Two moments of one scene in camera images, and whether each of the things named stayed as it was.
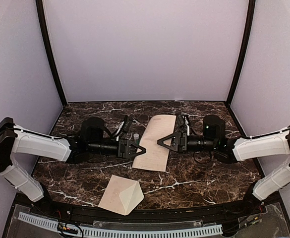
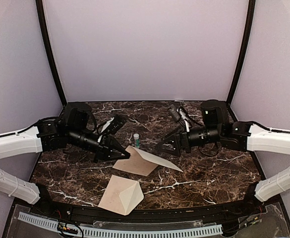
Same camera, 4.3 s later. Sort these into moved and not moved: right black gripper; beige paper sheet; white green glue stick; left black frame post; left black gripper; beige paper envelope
Moved: beige paper sheet; left black gripper
Not moved: white green glue stick; beige paper envelope; left black frame post; right black gripper
